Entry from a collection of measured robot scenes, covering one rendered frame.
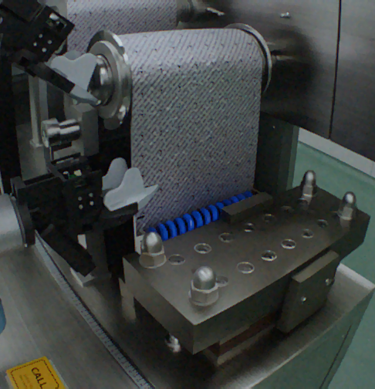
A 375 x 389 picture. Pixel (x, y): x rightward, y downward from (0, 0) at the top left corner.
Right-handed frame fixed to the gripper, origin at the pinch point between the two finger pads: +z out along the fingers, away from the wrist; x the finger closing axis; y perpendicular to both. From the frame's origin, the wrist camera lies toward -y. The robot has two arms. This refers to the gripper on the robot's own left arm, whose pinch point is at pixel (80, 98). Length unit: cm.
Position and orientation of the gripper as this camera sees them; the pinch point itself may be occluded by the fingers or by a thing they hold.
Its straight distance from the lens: 56.2
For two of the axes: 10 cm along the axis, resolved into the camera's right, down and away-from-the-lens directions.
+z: 6.0, 3.5, 7.2
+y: 5.3, -8.5, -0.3
